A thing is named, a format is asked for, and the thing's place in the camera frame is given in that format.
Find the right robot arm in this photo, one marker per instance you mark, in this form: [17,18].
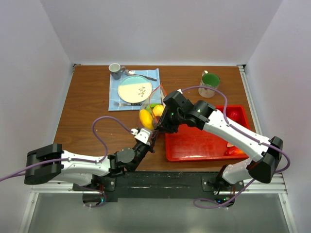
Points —
[264,154]

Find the clear zip top bag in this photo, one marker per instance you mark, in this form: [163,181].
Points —
[157,96]

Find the red pink peach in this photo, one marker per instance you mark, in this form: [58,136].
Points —
[233,151]

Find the red textured lychee fruit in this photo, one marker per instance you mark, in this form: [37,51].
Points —
[235,115]

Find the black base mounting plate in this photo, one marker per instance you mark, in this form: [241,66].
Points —
[157,185]

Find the yellow lemon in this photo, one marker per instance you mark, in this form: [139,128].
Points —
[146,119]

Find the black handled fork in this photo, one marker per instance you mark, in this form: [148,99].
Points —
[119,104]

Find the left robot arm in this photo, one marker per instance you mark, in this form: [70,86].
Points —
[52,163]

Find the grey mug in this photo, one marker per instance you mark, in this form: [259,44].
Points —
[116,70]

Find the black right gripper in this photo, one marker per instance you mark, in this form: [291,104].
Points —
[164,124]

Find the cream and teal plate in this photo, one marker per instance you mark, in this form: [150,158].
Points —
[134,89]

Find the floral mug green inside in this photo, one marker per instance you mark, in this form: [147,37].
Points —
[208,80]

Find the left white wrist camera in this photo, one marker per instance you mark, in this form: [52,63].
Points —
[142,135]

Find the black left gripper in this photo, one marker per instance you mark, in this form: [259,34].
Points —
[151,150]

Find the metal spoon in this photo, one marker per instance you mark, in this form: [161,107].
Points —
[132,73]

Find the yellow apple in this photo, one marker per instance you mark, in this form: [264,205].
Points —
[158,110]

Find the red plastic tray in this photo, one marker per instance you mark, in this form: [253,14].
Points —
[191,144]

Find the blue checked cloth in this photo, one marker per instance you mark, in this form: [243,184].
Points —
[113,89]

